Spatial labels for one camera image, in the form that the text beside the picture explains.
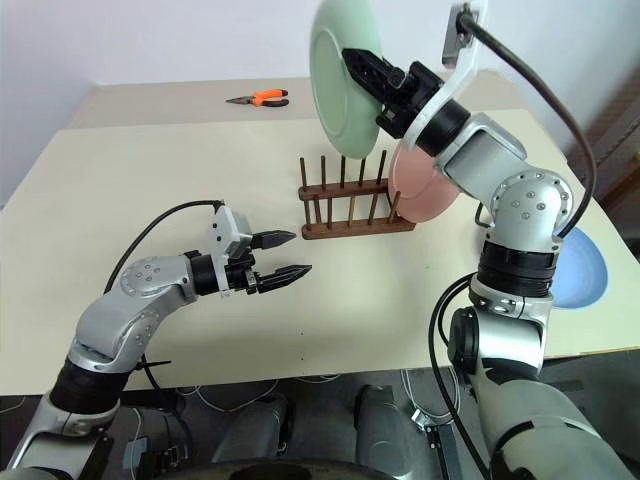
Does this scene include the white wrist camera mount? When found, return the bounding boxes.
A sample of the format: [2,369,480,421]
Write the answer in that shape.
[206,203,255,298]
[399,0,490,151]

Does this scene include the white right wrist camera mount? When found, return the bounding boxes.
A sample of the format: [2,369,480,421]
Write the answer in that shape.
[399,0,490,151]

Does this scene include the small grey blue box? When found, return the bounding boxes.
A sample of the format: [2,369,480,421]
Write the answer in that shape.
[124,436,151,467]

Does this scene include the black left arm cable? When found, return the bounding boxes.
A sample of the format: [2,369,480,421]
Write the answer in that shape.
[102,199,224,461]

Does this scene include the green plate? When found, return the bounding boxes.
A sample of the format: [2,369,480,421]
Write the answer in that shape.
[308,0,387,161]

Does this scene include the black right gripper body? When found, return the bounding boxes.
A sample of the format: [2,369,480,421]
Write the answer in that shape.
[374,61,445,140]

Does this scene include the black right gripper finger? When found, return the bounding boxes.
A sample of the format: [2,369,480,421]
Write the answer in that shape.
[341,47,401,105]

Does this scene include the white thin cable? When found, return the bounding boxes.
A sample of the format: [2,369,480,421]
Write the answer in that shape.
[172,378,280,417]
[399,368,474,427]

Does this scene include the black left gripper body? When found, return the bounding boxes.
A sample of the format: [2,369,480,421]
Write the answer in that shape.
[223,251,264,297]

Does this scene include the dark grey rounded shape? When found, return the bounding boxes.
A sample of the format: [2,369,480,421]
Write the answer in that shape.
[211,393,297,467]
[353,383,432,480]

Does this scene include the wooden dish rack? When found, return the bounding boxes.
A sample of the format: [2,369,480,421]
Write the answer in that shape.
[297,149,418,242]

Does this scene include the blue plate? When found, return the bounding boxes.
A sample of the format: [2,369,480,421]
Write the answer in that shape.
[549,225,611,311]

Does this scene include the pink plate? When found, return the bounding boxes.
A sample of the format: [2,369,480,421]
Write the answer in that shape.
[387,144,462,224]

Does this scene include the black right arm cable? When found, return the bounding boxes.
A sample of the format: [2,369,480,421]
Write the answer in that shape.
[428,3,599,480]

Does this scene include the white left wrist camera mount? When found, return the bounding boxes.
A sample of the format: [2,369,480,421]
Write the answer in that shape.
[206,203,255,298]

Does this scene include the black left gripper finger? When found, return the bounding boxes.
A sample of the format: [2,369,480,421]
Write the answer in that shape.
[251,229,297,252]
[257,263,314,296]

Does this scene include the orange handled pliers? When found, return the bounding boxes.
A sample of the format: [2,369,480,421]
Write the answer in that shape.
[224,88,291,110]

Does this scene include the dark round robot body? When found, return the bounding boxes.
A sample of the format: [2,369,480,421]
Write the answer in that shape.
[198,455,402,480]

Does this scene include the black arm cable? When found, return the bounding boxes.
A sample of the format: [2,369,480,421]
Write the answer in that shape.
[102,199,224,461]
[428,3,599,480]

